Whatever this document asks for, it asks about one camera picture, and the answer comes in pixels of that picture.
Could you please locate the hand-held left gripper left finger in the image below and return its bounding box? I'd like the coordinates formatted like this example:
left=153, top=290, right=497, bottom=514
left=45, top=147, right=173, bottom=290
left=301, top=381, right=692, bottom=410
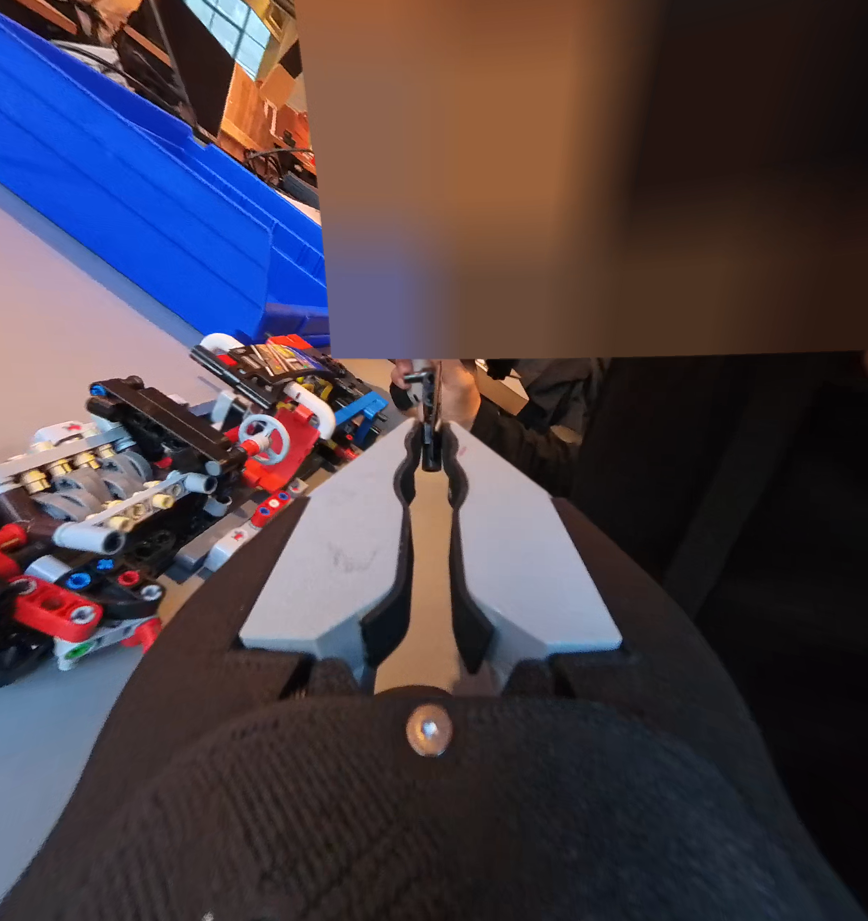
left=238, top=417, right=416, bottom=670

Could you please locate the toy brick car model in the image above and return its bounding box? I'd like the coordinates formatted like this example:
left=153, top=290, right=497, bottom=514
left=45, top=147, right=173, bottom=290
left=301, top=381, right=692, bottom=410
left=0, top=332, right=388, bottom=688

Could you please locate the small black brick assembly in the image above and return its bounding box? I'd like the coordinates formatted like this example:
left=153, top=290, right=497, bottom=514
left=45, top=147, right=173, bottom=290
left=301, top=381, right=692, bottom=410
left=421, top=360, right=445, bottom=472

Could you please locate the blue plastic bin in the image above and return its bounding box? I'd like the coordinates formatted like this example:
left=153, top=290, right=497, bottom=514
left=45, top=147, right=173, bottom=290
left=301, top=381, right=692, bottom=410
left=0, top=0, right=330, bottom=346

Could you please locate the person's dark clothing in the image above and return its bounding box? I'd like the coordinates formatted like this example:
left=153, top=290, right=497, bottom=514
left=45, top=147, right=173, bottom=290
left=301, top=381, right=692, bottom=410
left=571, top=353, right=868, bottom=921

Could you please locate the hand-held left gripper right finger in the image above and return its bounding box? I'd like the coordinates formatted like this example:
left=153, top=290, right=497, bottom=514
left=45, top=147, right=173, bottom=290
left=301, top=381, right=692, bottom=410
left=442, top=421, right=624, bottom=676

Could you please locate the person's right hand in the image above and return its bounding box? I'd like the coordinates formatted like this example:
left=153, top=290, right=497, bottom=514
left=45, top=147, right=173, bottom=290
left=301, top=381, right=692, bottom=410
left=391, top=358, right=481, bottom=429

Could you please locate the dark monitor panel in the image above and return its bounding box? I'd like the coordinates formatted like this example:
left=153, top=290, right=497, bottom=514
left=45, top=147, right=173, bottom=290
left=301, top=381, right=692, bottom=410
left=149, top=0, right=237, bottom=141

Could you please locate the person's right forearm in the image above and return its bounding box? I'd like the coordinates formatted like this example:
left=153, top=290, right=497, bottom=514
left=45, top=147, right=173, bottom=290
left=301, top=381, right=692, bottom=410
left=470, top=358, right=607, bottom=497

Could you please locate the window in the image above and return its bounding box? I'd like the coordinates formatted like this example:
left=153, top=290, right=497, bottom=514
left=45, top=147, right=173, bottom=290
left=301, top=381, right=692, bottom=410
left=185, top=0, right=271, bottom=73

